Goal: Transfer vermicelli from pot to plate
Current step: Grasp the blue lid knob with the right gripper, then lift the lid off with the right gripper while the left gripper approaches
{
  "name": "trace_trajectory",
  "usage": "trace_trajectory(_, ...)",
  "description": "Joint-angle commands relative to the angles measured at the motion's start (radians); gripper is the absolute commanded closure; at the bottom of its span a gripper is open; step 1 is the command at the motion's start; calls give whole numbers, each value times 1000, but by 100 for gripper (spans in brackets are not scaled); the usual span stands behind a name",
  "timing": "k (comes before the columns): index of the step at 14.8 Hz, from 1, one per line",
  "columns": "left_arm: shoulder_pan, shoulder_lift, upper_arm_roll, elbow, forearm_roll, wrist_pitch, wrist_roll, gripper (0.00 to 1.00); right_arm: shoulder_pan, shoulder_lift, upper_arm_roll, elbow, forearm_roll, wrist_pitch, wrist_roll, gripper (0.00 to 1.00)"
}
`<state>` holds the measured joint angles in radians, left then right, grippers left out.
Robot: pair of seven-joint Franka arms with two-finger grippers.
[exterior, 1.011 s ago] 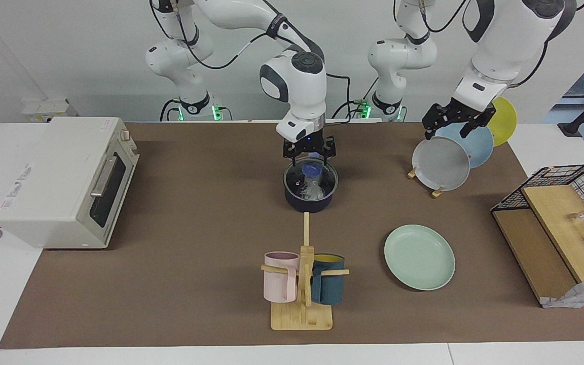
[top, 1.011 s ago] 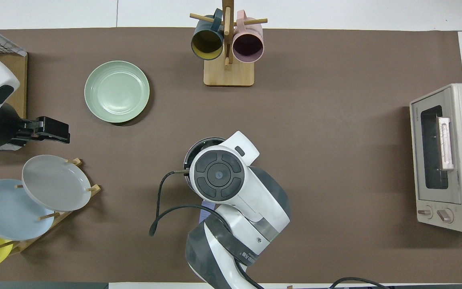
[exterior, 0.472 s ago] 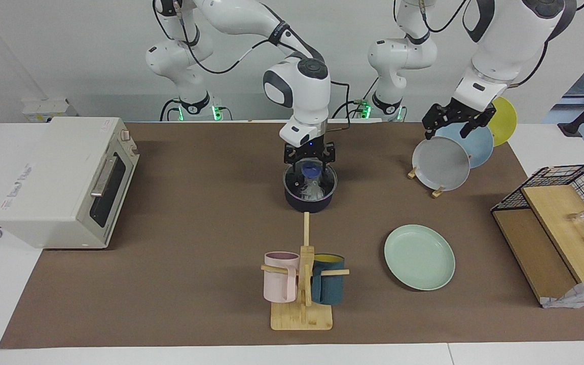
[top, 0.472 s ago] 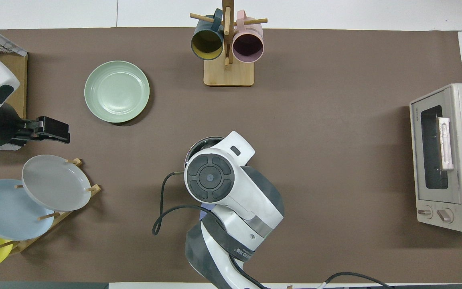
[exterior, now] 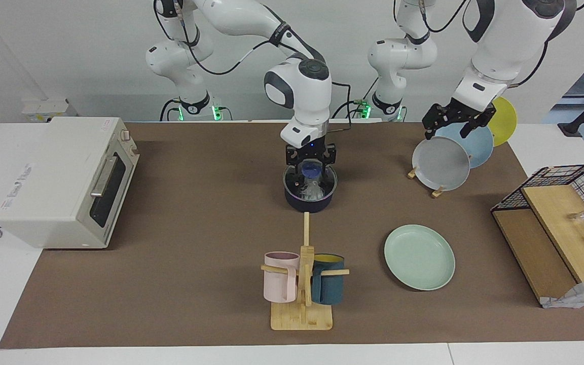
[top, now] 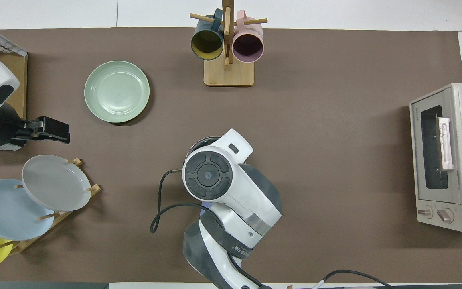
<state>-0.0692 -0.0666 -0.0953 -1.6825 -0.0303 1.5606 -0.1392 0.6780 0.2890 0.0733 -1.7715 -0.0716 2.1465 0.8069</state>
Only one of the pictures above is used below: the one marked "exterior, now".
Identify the pink mug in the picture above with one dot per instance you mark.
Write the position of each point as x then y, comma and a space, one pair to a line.
279, 281

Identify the beige toaster oven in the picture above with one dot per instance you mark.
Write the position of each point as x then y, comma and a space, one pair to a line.
48, 182

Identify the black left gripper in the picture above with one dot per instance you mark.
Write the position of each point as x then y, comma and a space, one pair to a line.
457, 111

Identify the wooden plate rack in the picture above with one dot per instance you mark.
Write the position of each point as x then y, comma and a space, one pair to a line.
437, 192

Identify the pale green plate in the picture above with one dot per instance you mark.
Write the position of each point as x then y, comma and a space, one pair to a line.
418, 257

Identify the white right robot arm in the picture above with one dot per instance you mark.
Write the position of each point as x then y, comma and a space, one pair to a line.
302, 86

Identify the dark teal mug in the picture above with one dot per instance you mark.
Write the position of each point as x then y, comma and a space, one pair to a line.
328, 284

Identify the white vermicelli bundle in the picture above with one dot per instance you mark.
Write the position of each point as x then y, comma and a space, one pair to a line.
312, 191

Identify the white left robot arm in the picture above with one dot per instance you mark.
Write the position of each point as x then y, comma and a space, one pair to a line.
505, 45

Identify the wooden mug tree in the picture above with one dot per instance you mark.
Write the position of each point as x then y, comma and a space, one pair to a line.
302, 317

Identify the brown table mat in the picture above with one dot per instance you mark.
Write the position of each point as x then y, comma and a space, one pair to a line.
195, 284

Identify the grey plate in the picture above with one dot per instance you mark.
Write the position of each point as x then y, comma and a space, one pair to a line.
441, 165

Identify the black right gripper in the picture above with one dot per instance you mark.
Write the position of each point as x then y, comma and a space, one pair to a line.
294, 154

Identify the yellow plate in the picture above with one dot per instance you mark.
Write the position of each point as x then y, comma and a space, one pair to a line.
506, 121

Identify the light blue plate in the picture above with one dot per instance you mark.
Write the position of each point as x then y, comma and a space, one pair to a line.
479, 147

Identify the glass lid with blue knob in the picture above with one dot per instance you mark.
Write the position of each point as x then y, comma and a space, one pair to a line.
314, 170

